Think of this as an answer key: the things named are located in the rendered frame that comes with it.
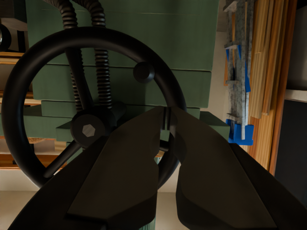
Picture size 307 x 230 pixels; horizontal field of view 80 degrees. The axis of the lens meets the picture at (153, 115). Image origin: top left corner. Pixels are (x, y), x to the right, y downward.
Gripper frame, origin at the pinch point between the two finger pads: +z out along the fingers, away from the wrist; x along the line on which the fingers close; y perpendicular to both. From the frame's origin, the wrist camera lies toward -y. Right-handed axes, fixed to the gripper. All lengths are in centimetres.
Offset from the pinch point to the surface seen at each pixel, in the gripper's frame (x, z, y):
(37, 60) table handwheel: -18.1, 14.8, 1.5
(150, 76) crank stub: -1.7, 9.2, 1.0
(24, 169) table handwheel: -21.4, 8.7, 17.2
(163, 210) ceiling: 14, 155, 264
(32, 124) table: -33.0, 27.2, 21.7
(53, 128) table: -27.7, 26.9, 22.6
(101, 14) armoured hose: -10.7, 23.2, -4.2
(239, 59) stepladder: 48, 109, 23
